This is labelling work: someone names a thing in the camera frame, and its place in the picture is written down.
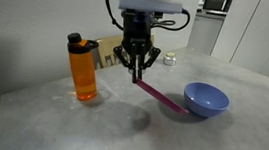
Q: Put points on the grey kitchen counter cabinet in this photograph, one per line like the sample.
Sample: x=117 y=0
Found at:
x=204 y=33

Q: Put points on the small silver tin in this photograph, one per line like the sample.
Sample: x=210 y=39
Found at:
x=169 y=59

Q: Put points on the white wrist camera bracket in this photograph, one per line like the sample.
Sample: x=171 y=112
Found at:
x=150 y=4

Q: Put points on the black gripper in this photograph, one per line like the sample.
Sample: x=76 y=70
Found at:
x=138 y=26

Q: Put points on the orange water bottle black lid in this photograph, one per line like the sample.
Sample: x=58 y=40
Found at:
x=82 y=69

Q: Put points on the blue plastic bowl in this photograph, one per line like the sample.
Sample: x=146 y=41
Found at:
x=205 y=101

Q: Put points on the pink plastic plate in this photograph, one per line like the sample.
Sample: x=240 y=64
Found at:
x=164 y=98

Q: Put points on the silver microwave oven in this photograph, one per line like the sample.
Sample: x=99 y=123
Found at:
x=218 y=4

